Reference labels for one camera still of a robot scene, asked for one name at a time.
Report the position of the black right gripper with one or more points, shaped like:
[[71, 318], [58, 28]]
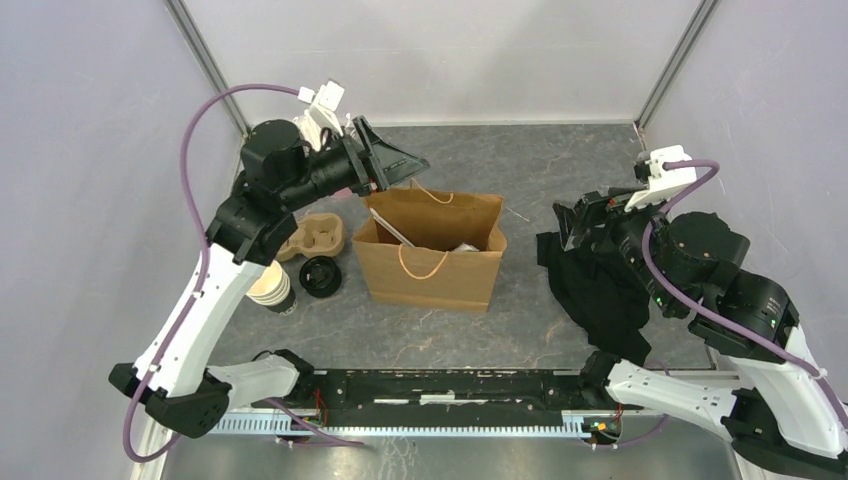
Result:
[[607, 206]]

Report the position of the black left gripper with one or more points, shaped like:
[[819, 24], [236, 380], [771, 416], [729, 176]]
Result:
[[378, 165]]

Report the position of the brown paper bag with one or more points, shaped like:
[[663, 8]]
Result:
[[431, 274]]

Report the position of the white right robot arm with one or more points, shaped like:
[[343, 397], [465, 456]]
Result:
[[783, 419]]

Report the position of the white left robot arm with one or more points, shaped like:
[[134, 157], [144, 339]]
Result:
[[282, 174]]

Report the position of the black cloth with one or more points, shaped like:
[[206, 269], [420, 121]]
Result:
[[600, 294]]

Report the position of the white wrapped straws bundle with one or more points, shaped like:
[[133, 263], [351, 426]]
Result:
[[312, 121]]

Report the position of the brown cardboard cup carrier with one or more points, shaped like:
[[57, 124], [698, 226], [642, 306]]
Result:
[[320, 234]]

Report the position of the stack of black lids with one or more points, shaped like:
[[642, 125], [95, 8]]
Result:
[[320, 276]]

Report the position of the stack of paper cups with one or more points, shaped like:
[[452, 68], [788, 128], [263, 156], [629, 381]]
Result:
[[273, 290]]

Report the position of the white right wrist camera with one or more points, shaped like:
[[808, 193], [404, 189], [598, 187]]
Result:
[[665, 173]]

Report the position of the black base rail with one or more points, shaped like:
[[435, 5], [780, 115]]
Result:
[[446, 398]]

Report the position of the aluminium slotted cable duct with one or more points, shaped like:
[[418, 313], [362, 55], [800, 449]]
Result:
[[195, 411]]

